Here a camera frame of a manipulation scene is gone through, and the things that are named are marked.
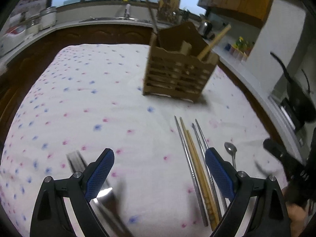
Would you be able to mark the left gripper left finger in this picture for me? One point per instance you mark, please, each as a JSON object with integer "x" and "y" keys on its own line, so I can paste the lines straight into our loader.
{"x": 50, "y": 217}

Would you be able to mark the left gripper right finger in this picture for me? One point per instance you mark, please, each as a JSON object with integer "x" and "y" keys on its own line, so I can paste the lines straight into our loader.
{"x": 269, "y": 216}

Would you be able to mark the steel chopstick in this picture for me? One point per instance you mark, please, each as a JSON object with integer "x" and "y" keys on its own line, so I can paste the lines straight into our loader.
{"x": 219, "y": 200}
{"x": 202, "y": 135}
{"x": 154, "y": 23}
{"x": 193, "y": 175}

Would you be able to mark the kitchen faucet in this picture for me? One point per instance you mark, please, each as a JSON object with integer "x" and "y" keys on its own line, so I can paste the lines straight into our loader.
{"x": 125, "y": 12}

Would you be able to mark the person's right hand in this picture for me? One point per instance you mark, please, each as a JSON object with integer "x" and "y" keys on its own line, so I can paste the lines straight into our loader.
{"x": 297, "y": 214}

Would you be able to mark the wooden chopstick short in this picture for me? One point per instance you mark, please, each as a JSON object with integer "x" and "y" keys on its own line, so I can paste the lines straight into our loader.
{"x": 202, "y": 177}

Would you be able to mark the large metal fork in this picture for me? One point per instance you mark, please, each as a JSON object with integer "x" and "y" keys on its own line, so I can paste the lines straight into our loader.
{"x": 106, "y": 202}

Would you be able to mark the wooden chopstick long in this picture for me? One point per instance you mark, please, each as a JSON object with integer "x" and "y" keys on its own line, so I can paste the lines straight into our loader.
{"x": 197, "y": 167}

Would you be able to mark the gas stove top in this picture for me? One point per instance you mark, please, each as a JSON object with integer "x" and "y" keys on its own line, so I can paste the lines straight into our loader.
{"x": 287, "y": 124}

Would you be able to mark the floral white tablecloth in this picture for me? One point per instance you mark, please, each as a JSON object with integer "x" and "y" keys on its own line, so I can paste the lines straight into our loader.
{"x": 90, "y": 98}

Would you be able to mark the spice cup rack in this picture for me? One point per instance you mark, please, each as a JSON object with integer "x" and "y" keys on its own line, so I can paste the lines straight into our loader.
{"x": 235, "y": 53}

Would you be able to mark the yellow green oil bottle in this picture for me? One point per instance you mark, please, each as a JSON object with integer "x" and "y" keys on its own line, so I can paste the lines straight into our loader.
{"x": 241, "y": 44}

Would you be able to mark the wooden utensil holder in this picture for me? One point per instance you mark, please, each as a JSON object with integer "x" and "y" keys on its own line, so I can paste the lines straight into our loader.
{"x": 173, "y": 67}

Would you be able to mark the stainless electric kettle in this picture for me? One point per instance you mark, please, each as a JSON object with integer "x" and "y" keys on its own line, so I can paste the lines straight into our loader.
{"x": 205, "y": 28}

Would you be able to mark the white rice cooker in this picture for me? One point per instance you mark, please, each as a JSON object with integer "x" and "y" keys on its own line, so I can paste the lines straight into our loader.
{"x": 12, "y": 39}

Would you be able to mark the white lidded pot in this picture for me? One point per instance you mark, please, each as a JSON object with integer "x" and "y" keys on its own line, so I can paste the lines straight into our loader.
{"x": 47, "y": 18}

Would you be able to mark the dish drying rack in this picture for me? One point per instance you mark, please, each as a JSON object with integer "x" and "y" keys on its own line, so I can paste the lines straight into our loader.
{"x": 169, "y": 12}

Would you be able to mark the long-handled metal spoon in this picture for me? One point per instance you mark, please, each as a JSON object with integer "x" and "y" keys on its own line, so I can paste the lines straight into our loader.
{"x": 231, "y": 150}

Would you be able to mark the wooden wall cabinets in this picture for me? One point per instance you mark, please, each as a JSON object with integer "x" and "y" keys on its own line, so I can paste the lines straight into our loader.
{"x": 252, "y": 12}

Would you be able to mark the tropical wall poster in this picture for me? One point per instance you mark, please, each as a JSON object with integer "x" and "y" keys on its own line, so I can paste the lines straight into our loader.
{"x": 31, "y": 6}

